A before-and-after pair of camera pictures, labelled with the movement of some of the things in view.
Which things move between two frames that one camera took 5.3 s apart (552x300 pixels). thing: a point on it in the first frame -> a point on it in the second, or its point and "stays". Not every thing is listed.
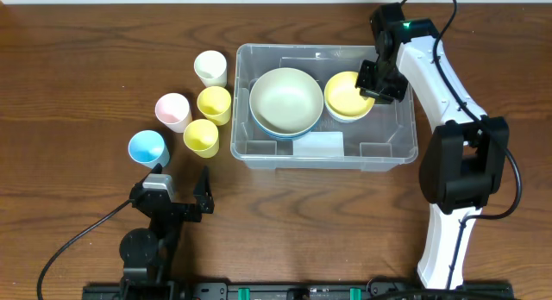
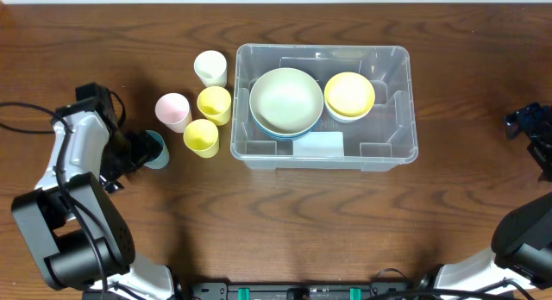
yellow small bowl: [344, 99] stays
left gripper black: [180, 209] -> [139, 149]
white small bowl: [338, 118] stays
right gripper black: [384, 82] -> [530, 124]
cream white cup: [210, 66] stays
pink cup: [172, 109] stays
